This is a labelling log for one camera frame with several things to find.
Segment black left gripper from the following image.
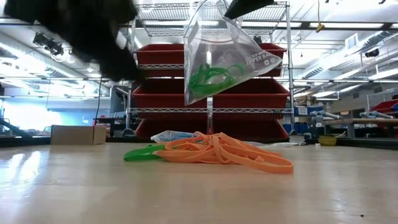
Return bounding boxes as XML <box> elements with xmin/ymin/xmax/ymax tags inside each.
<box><xmin>55</xmin><ymin>0</ymin><xmax>144</xmax><ymax>83</ymax></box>

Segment orange rubber band pile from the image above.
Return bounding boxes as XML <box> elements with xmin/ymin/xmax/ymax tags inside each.
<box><xmin>154</xmin><ymin>131</ymin><xmax>294</xmax><ymax>175</ymax></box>

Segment red plastic bin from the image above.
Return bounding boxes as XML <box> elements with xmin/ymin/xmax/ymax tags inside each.
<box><xmin>135</xmin><ymin>119</ymin><xmax>208</xmax><ymax>138</ymax></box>
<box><xmin>257</xmin><ymin>42</ymin><xmax>287</xmax><ymax>78</ymax></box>
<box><xmin>134</xmin><ymin>43</ymin><xmax>186</xmax><ymax>78</ymax></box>
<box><xmin>131</xmin><ymin>77</ymin><xmax>210</xmax><ymax>121</ymax></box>
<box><xmin>211</xmin><ymin>77</ymin><xmax>290</xmax><ymax>121</ymax></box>
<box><xmin>213</xmin><ymin>119</ymin><xmax>289</xmax><ymax>139</ymax></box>

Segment dark desk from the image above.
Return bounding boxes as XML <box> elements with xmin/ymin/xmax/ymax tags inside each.
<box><xmin>93</xmin><ymin>115</ymin><xmax>133</xmax><ymax>138</ymax></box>

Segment small brown cardboard box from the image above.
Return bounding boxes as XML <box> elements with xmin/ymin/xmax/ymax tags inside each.
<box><xmin>50</xmin><ymin>124</ymin><xmax>108</xmax><ymax>146</ymax></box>

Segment distant cardboard box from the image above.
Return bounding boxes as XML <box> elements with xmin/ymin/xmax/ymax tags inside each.
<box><xmin>294</xmin><ymin>95</ymin><xmax>317</xmax><ymax>107</ymax></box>

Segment blue storage bins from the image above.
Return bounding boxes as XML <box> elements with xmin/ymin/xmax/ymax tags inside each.
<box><xmin>282</xmin><ymin>105</ymin><xmax>325</xmax><ymax>135</ymax></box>

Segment black slanted bar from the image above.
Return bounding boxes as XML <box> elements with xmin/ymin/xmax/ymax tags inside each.
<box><xmin>0</xmin><ymin>119</ymin><xmax>31</xmax><ymax>139</ymax></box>

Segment wooden workbench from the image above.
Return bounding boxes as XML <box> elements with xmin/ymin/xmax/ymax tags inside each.
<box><xmin>322</xmin><ymin>117</ymin><xmax>398</xmax><ymax>140</ymax></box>

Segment black hanging cable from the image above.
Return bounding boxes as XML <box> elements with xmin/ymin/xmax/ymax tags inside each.
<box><xmin>94</xmin><ymin>74</ymin><xmax>104</xmax><ymax>126</ymax></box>

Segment chrome wire shelving rack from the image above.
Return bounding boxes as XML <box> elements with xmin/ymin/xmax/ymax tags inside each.
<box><xmin>125</xmin><ymin>0</ymin><xmax>296</xmax><ymax>138</ymax></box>

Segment black aluminium table frame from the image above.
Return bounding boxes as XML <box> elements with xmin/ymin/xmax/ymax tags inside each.
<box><xmin>0</xmin><ymin>136</ymin><xmax>398</xmax><ymax>151</ymax></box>

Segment yellow wire spool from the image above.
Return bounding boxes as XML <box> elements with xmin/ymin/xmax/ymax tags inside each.
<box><xmin>317</xmin><ymin>134</ymin><xmax>339</xmax><ymax>147</ymax></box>

